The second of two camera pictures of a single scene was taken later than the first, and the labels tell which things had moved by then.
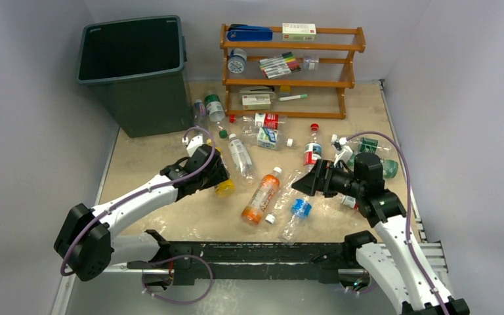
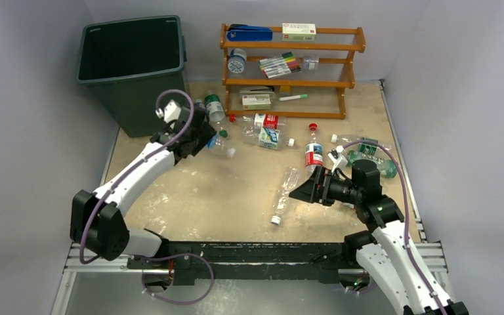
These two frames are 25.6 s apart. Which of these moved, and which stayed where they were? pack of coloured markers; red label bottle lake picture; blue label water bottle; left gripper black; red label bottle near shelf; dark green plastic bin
Moved: left gripper black; blue label water bottle
Stayed: red label bottle near shelf; pack of coloured markers; dark green plastic bin; red label bottle lake picture
